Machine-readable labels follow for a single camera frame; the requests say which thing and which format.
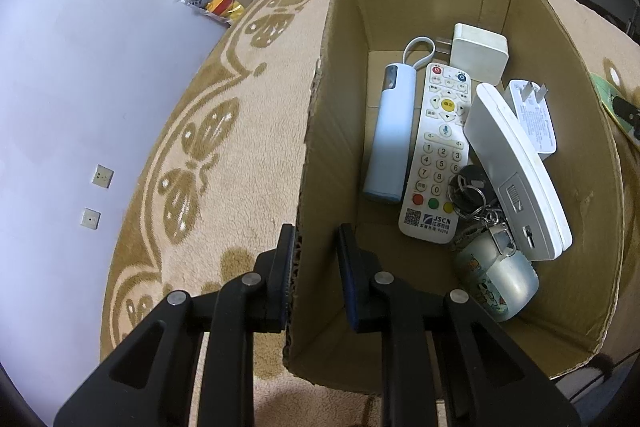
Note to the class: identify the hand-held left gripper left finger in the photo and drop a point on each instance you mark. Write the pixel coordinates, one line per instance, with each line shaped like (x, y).
(275, 277)

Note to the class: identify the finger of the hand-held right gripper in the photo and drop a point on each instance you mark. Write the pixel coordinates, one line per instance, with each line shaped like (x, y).
(626, 108)

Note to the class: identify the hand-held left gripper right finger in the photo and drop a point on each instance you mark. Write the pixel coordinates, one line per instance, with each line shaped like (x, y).
(356, 297)

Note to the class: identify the white power adapter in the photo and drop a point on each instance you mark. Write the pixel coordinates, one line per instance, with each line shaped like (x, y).
(537, 127)

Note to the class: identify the white electronic device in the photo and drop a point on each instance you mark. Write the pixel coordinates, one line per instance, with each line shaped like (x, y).
(505, 142)

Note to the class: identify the round printed tin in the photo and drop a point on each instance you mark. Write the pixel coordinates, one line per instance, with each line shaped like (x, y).
(500, 282)

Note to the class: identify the white remote control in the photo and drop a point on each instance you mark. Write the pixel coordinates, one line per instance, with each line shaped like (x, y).
(435, 167)

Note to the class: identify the white square charger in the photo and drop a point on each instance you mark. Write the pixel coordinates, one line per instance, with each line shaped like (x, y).
(480, 52)

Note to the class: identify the bunch of keys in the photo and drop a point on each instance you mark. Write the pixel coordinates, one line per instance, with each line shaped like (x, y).
(467, 184)

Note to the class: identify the light blue power bank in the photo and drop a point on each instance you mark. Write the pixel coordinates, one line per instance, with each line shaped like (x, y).
(390, 137)

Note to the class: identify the wall socket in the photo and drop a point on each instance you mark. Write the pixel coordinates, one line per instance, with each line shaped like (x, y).
(90, 219)
(101, 177)

